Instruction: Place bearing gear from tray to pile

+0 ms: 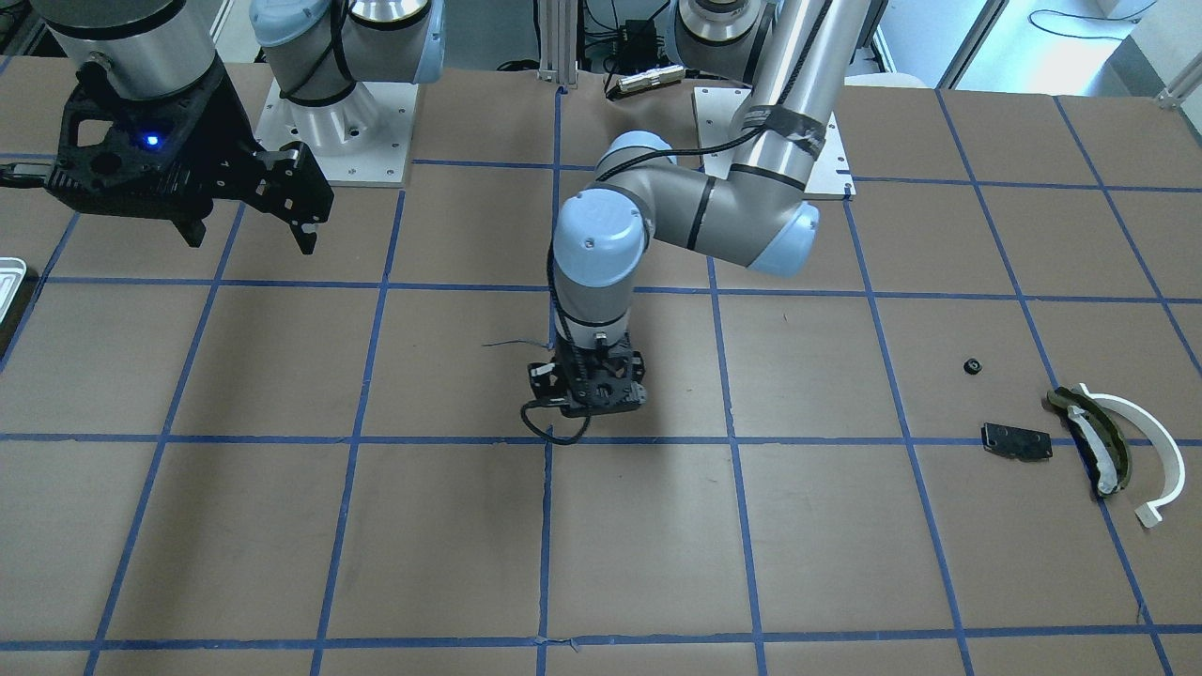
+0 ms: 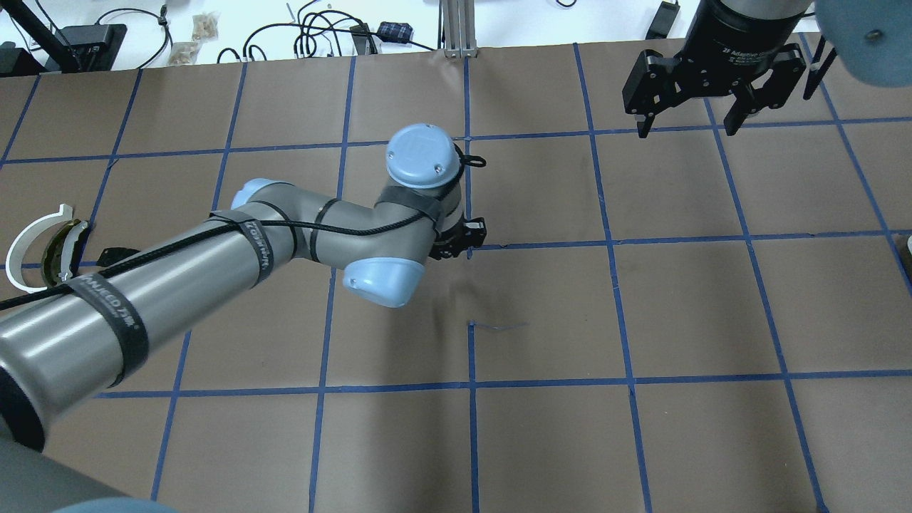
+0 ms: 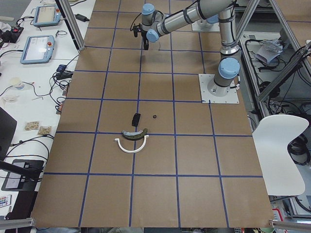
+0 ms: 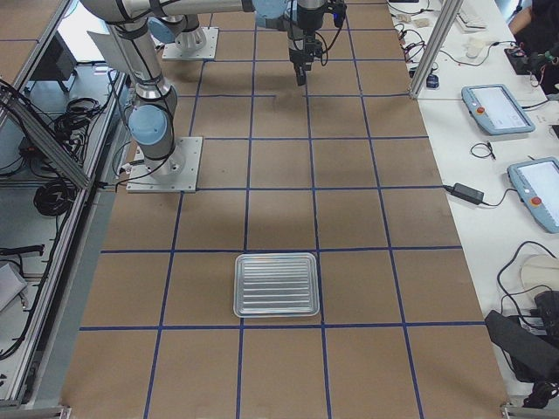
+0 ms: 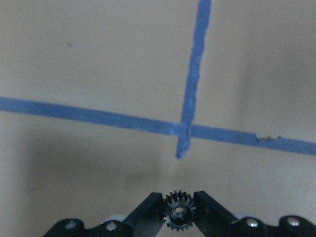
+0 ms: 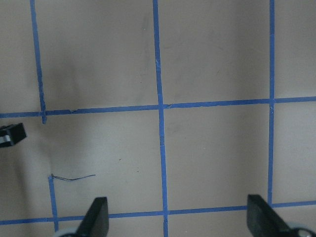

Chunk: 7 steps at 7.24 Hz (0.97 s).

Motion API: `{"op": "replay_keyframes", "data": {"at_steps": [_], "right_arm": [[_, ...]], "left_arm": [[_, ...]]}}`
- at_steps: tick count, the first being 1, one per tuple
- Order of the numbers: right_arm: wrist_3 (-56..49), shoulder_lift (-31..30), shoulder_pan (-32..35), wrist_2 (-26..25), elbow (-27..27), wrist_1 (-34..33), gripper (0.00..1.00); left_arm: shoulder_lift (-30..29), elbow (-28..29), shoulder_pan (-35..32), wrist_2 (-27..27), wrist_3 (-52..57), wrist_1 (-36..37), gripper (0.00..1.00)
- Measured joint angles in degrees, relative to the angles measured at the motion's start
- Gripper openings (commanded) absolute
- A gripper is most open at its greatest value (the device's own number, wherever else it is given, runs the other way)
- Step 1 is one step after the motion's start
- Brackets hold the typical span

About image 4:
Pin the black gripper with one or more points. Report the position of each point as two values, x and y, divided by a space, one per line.
299 49

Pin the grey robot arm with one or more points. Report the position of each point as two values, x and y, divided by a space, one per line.
135 26
184 31

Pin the silver ribbed metal tray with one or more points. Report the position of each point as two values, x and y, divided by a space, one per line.
270 285

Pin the white keyboard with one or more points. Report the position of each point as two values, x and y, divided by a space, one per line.
469 20

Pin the upper blue teach pendant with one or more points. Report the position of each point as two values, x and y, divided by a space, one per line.
495 110

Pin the blue teach pendant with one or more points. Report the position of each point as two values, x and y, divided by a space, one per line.
495 110
536 182

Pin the black power adapter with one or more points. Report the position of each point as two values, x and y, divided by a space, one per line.
468 194

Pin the lower blue teach pendant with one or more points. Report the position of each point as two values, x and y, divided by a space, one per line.
536 182

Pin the black bag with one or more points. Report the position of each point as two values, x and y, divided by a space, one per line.
533 349

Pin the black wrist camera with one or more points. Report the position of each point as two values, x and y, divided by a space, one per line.
338 9

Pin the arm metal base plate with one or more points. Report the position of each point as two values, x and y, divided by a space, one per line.
197 45
178 173

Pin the aluminium frame post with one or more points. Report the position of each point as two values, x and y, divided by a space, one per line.
441 29

